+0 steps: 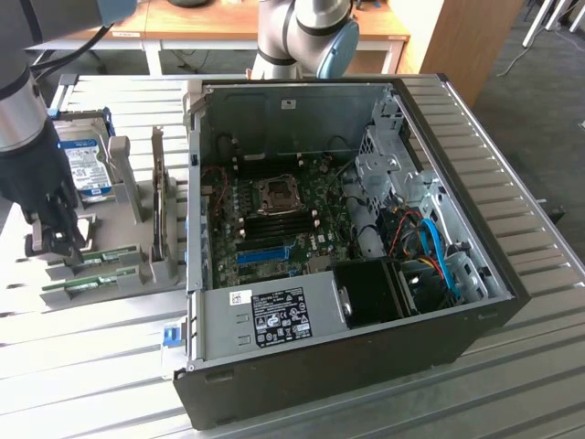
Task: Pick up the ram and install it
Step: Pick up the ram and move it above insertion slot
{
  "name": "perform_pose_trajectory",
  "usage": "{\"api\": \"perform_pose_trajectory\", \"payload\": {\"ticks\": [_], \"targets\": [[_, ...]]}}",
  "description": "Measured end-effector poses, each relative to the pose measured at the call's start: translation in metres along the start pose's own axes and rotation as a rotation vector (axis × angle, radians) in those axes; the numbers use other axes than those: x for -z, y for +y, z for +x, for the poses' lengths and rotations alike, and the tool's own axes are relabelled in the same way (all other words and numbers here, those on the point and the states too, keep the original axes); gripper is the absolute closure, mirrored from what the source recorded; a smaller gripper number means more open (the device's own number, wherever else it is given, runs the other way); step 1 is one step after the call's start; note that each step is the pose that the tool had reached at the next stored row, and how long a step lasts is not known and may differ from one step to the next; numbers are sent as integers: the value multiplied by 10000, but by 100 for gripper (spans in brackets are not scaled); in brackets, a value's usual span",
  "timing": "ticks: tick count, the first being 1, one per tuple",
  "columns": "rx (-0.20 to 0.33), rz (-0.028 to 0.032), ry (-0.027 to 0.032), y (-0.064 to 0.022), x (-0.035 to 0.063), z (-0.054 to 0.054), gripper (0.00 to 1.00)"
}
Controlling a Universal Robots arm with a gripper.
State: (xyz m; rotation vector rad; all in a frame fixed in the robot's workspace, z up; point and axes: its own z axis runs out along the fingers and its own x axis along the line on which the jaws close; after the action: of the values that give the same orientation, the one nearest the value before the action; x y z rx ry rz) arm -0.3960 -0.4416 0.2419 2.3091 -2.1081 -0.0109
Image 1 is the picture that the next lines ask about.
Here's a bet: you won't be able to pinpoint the blue flat wire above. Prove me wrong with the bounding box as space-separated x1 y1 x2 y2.
420 218 465 306

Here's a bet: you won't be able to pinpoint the yellow and black wire bundle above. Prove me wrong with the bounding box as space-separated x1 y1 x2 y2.
409 254 448 281

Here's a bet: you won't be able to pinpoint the CPU socket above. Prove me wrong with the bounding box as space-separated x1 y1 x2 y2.
252 175 306 217

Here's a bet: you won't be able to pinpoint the green RAM stick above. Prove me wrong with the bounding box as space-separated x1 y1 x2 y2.
41 267 138 291
63 245 138 265

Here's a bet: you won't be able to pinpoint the grey floor cable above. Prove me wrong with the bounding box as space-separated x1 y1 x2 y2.
495 39 532 78

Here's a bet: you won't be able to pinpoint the hard disk with blue label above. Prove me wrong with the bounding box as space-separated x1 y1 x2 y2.
50 107 114 206

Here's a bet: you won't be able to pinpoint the red and black wire bundle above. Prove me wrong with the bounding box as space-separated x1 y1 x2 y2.
391 211 427 258

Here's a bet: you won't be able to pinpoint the white table legs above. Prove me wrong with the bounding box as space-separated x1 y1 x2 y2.
520 0 585 48

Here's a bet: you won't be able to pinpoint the black fan shroud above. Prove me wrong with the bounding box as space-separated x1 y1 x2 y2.
332 257 422 331

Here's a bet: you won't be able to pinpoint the silver CPU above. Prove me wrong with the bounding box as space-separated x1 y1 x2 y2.
75 215 100 251

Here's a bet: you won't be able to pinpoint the grey power supply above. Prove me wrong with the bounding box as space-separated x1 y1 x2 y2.
187 269 354 363

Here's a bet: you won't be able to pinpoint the wooden desk white legs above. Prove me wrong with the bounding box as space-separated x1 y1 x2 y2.
22 0 412 77

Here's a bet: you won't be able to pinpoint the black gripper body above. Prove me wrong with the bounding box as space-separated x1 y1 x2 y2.
0 116 83 226

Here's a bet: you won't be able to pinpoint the wooden cabinet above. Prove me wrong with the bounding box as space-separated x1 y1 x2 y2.
396 0 525 107

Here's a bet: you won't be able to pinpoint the blue expansion slot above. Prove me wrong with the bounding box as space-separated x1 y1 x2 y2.
236 245 294 267

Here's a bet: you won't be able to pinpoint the grey parts rack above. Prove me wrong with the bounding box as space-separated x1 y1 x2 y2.
23 75 189 315

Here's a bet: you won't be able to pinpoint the black open PC case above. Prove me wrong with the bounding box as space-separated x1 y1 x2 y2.
171 72 532 434

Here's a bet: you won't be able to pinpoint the graphics card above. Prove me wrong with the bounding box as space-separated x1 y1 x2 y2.
149 126 169 262

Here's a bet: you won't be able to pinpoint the silver disk bay cage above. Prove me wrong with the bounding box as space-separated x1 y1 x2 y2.
352 122 441 217

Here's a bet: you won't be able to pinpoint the red thin wire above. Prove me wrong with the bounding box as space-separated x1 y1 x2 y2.
200 166 229 217

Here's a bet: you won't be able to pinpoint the black RAM slot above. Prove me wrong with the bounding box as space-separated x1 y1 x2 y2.
243 213 310 223
246 230 314 241
245 224 314 234
244 219 312 229

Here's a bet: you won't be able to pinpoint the blue case latch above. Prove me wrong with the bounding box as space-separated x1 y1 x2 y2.
161 321 185 348

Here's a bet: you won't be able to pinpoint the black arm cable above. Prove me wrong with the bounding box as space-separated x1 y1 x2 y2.
27 21 116 78

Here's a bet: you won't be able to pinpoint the green motherboard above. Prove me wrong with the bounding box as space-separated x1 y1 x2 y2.
200 153 369 290

